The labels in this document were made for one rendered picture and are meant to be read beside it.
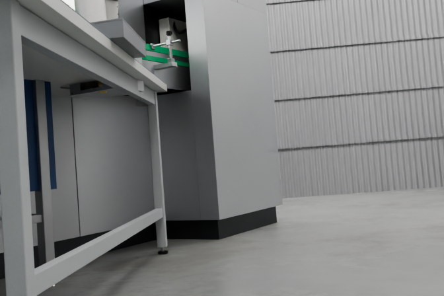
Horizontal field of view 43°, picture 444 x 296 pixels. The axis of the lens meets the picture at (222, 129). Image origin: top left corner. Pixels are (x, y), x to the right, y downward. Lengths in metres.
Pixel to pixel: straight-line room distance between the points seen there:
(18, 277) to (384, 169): 4.51
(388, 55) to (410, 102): 0.47
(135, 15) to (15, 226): 2.08
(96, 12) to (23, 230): 0.92
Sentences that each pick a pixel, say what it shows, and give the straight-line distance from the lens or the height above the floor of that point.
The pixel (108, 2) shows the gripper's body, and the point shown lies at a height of 1.01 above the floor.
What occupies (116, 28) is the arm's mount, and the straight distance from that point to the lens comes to 1.64.
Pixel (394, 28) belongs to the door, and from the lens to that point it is 5.50.
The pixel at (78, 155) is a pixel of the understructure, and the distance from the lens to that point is 2.60.
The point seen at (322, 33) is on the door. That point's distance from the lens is 5.38.
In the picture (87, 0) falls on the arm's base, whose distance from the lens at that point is 1.85.
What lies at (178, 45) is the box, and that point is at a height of 1.03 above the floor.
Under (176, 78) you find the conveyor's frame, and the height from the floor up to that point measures 0.81.
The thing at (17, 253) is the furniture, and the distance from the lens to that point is 1.10.
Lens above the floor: 0.39
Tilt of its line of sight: 3 degrees up
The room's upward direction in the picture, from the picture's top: 4 degrees counter-clockwise
